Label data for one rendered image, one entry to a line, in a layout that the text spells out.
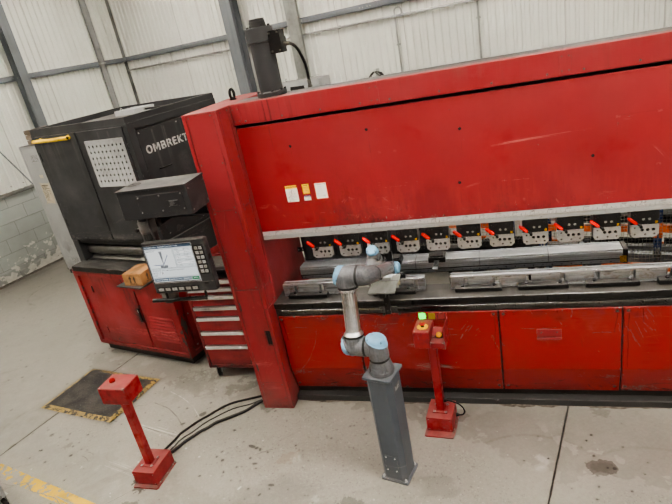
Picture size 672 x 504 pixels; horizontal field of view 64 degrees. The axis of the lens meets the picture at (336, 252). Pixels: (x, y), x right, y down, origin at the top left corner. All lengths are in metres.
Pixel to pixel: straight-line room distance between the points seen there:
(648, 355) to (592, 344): 0.33
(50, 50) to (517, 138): 8.24
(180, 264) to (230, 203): 0.51
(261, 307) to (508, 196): 1.84
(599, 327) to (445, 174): 1.36
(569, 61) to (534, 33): 4.14
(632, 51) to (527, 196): 0.92
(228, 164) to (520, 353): 2.29
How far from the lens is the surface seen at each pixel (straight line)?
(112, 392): 3.78
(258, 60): 3.61
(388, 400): 3.18
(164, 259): 3.58
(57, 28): 10.41
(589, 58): 3.29
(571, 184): 3.44
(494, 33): 7.49
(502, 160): 3.37
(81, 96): 10.38
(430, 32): 7.72
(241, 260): 3.76
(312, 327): 3.95
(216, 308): 4.51
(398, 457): 3.45
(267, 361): 4.13
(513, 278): 3.67
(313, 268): 4.14
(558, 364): 3.88
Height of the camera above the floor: 2.60
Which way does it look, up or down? 22 degrees down
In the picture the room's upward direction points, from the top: 11 degrees counter-clockwise
